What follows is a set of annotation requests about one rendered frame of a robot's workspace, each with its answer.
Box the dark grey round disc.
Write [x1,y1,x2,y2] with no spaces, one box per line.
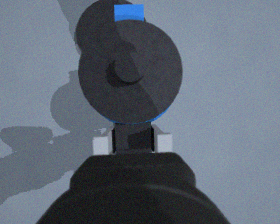
[76,0,132,52]

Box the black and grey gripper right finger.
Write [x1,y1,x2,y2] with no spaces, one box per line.
[151,124,172,153]

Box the blue and black kettle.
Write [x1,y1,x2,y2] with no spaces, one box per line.
[78,4,183,154]

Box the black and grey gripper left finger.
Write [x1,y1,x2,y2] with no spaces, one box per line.
[92,126,116,155]

